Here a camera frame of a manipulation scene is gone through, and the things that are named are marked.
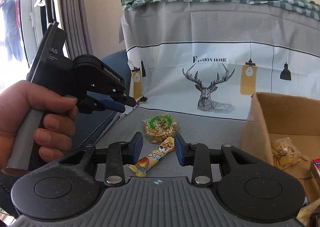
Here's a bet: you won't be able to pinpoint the blue sofa armrest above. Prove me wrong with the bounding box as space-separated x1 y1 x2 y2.
0 50 133 215

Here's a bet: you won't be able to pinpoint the clear peanut snack bag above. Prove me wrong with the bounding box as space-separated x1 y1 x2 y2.
271 137 309 170

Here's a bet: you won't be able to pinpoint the red and yellow snack packet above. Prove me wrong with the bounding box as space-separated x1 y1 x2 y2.
310 159 320 180

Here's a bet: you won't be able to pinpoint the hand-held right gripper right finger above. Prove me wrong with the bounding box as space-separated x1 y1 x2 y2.
173 133 260 187

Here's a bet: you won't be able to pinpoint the pale yellow plastic bag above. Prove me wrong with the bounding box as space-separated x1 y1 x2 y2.
297 201 320 226

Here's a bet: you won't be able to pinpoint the white window frame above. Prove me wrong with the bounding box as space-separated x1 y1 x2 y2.
20 0 44 61

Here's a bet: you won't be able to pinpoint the person's left hand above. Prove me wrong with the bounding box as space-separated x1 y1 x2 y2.
0 80 79 175

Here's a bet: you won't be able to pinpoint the hanging dark clothes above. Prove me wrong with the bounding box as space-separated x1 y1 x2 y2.
0 0 23 63

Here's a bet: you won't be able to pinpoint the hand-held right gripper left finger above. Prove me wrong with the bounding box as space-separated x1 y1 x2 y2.
56 131 144 188

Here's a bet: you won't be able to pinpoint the yellow snack bar packet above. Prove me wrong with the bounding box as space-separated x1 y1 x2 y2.
129 136 175 177

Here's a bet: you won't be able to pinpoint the brown cardboard box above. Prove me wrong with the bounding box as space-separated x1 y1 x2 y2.
240 92 320 207

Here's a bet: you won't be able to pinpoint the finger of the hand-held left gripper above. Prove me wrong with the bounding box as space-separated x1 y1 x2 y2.
78 98 125 115
87 92 137 107

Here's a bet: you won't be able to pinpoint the grey curtain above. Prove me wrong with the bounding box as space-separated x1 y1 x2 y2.
54 0 94 59

